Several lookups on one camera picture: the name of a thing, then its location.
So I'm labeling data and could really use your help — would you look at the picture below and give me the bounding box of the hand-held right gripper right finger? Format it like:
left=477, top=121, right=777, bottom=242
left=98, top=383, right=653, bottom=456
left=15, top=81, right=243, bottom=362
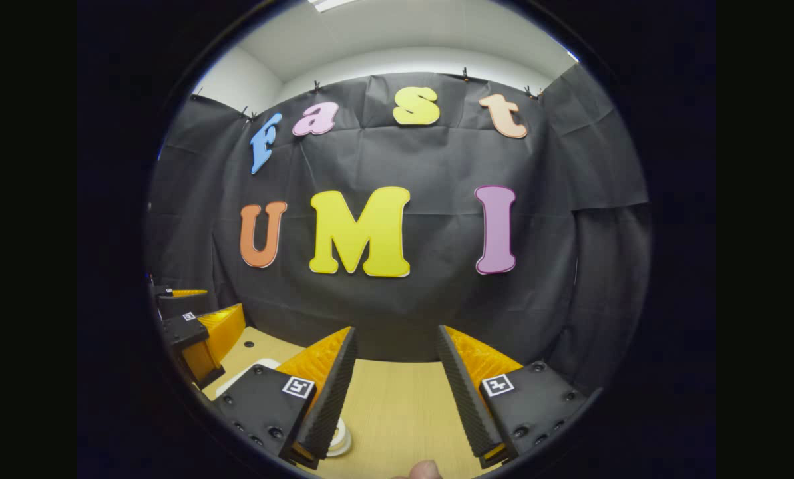
left=435, top=324, right=587, bottom=468

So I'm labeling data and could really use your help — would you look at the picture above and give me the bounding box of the black backdrop cloth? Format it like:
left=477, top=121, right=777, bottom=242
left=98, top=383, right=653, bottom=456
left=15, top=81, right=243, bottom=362
left=145, top=63, right=652, bottom=393

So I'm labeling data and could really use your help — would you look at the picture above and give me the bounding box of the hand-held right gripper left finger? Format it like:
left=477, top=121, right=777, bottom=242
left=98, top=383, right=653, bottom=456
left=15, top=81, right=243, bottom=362
left=212, top=325, right=359, bottom=470

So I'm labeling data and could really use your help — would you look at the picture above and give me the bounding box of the white suitcase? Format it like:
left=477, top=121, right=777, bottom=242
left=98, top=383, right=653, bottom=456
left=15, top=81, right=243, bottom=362
left=234, top=358, right=355, bottom=458

